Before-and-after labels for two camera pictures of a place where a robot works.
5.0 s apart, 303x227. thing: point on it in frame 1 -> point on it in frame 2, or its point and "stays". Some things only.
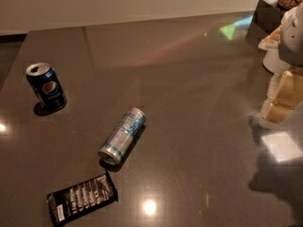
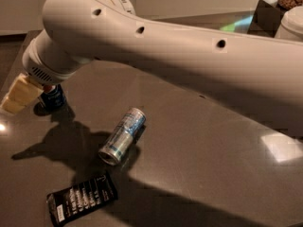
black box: (267, 18) stays
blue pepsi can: (46, 86) stays
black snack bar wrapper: (68, 202) stays
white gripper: (292, 43) -> (44, 73)
